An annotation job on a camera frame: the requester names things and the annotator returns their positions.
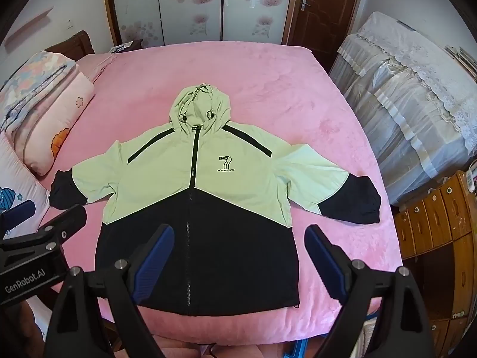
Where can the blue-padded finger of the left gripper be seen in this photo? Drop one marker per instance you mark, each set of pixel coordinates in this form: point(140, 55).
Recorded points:
point(16, 221)

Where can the dark wooden headboard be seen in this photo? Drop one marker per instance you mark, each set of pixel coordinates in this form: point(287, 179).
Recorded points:
point(75, 48)

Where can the white cartoon pillow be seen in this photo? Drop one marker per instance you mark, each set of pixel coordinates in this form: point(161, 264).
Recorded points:
point(18, 184)

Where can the folded floral quilt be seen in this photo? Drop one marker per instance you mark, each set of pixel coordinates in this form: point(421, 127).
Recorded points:
point(30, 84)

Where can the brown wooden door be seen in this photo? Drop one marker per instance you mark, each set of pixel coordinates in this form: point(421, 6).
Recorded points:
point(321, 26)

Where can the wooden drawer cabinet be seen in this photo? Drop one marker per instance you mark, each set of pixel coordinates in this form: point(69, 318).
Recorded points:
point(437, 239)

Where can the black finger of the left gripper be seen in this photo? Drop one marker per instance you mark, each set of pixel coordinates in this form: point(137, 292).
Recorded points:
point(58, 230)

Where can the pink bed blanket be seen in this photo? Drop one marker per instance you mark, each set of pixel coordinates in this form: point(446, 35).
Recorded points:
point(281, 89)

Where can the pink wall shelf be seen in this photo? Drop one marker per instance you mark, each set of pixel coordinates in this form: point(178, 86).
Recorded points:
point(26, 30)

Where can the green and black hooded jacket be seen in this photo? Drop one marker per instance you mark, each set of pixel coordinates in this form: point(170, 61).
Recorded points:
point(226, 189)

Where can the pink flower pillow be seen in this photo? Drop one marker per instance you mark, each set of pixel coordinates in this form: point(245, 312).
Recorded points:
point(38, 142)

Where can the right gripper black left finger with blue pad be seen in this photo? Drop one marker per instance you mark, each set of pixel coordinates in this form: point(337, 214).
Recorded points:
point(76, 328)

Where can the pink flat pillow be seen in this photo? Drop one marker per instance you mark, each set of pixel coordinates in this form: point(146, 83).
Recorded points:
point(92, 65)

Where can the lace-covered furniture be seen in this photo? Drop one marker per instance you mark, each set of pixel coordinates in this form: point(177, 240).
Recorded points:
point(415, 103)

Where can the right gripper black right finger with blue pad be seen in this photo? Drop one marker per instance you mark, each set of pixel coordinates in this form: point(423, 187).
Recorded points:
point(402, 328)

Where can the floral sliding wardrobe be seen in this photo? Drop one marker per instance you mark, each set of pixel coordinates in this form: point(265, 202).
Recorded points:
point(163, 22)

